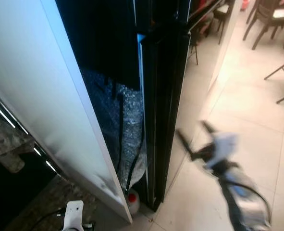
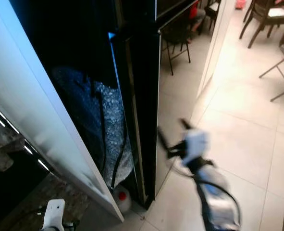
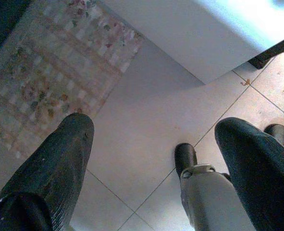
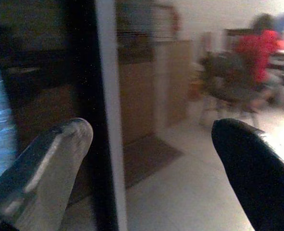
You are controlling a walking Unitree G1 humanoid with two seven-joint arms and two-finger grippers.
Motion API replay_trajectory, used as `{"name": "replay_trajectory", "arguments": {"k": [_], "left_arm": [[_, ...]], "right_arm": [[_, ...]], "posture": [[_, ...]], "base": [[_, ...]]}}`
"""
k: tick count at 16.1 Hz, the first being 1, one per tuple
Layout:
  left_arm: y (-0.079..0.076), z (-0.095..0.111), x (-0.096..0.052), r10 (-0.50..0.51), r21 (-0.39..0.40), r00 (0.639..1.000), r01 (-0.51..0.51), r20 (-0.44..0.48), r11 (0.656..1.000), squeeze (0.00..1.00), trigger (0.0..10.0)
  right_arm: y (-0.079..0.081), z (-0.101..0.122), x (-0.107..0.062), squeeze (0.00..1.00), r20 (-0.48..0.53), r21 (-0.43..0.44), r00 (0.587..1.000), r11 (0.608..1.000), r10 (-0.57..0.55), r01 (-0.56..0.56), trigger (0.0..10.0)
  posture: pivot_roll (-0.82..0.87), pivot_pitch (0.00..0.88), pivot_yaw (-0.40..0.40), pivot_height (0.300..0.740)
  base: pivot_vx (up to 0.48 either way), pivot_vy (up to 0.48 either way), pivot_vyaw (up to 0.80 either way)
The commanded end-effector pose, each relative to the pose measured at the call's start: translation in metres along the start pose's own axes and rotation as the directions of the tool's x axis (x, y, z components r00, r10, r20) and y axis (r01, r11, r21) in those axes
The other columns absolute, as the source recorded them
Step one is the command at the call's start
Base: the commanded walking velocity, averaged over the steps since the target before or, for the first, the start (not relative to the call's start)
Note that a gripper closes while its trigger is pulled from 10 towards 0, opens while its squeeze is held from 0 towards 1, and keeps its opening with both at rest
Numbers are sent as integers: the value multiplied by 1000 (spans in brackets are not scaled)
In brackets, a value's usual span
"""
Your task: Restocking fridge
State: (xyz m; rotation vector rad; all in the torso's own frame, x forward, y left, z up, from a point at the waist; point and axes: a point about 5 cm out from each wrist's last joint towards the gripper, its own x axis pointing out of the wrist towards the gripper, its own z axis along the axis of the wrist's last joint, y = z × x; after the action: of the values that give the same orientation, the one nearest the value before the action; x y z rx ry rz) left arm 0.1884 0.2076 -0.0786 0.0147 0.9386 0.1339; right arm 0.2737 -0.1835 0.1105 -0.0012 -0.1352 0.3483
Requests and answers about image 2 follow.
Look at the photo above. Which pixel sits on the beige floral floor rug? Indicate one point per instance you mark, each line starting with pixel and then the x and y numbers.
pixel 69 185

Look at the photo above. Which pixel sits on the white jug red cap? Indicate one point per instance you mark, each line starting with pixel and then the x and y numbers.
pixel 123 198

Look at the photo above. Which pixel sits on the fridge door with shelves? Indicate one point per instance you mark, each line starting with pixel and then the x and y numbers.
pixel 142 120

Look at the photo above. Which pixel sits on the dark wooden chair white seat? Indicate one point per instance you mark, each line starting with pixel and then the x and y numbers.
pixel 278 12

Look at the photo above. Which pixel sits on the glossy black freezer door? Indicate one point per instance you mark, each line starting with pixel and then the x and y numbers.
pixel 137 14

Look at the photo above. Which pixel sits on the black glossy fridge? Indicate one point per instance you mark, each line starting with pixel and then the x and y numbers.
pixel 55 33

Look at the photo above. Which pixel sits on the bubble wrap sheet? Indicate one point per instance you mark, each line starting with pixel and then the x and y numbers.
pixel 113 125

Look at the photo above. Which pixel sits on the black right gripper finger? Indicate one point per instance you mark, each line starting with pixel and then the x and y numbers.
pixel 186 124
pixel 164 139

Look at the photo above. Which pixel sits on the white cabinet side panel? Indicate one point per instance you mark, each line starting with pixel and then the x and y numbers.
pixel 26 96

